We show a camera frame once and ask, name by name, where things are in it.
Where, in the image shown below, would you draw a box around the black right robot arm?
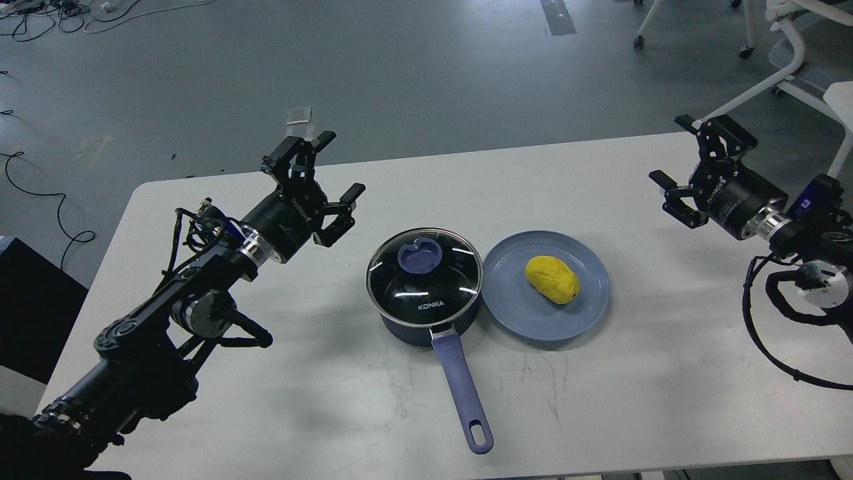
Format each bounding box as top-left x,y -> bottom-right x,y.
649,115 -> 852,390

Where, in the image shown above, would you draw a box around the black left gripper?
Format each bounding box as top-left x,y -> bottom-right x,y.
241,131 -> 366,264

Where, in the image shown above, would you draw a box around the dark blue saucepan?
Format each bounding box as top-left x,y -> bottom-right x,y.
365,227 -> 494,455

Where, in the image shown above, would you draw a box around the glass pot lid blue knob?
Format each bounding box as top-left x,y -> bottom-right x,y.
366,227 -> 484,327

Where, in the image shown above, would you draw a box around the white office chair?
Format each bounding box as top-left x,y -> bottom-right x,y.
690,1 -> 852,176

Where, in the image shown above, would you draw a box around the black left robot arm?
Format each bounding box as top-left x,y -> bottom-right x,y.
2,131 -> 365,479

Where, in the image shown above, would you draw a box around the tangled floor cables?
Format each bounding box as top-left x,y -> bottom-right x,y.
0,0 -> 217,43

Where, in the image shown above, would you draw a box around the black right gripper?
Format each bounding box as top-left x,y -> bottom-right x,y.
648,114 -> 788,240

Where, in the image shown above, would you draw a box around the blue plate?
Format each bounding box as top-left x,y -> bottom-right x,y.
482,231 -> 610,341

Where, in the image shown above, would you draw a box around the black floor cable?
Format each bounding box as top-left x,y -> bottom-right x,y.
0,151 -> 97,271

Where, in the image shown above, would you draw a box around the white chair leg with caster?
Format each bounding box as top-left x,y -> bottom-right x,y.
633,0 -> 665,51

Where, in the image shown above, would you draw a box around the yellow potato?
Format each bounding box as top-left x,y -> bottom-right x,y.
524,255 -> 582,305

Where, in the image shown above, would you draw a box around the black box at left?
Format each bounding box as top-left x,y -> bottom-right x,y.
1,236 -> 89,385

